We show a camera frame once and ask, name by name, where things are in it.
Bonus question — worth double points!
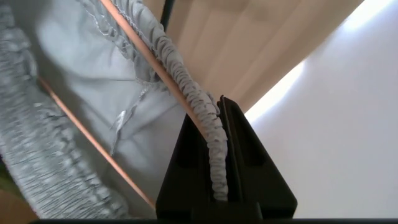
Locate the black clothes rack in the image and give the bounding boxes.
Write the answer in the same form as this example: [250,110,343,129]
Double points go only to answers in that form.
[159,0,175,32]

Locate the pale grey shorts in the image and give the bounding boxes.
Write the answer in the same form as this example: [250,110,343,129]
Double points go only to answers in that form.
[0,0,229,220]

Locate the pink clothes hanger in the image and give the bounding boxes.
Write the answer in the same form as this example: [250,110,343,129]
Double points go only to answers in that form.
[36,0,208,210]

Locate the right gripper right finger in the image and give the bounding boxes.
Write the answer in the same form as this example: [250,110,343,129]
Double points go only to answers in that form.
[216,95,299,220]

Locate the beige curtain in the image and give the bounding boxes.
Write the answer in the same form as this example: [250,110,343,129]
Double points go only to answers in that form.
[142,0,365,113]

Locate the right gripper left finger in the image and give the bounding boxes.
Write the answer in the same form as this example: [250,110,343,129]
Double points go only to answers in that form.
[155,112,216,220]

